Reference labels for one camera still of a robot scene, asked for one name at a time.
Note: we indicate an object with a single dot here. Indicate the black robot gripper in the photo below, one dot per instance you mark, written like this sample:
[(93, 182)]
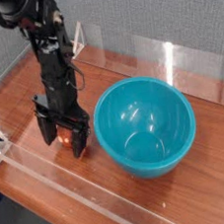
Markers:
[(59, 104)]

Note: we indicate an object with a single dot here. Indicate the red and white toy mushroom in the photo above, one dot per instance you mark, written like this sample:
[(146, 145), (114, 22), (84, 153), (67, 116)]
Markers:
[(64, 136)]

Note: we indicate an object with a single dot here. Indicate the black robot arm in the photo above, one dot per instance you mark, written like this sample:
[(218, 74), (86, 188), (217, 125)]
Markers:
[(41, 22)]

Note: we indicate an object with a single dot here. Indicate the blue plastic bowl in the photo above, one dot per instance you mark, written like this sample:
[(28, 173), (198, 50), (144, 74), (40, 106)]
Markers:
[(146, 125)]

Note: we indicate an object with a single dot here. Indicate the clear acrylic front barrier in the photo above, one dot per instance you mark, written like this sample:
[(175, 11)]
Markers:
[(63, 197)]

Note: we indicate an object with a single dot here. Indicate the clear acrylic back barrier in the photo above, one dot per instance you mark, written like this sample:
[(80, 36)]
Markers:
[(194, 72)]

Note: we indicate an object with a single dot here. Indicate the clear acrylic corner bracket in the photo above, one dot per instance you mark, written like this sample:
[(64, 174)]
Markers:
[(78, 42)]

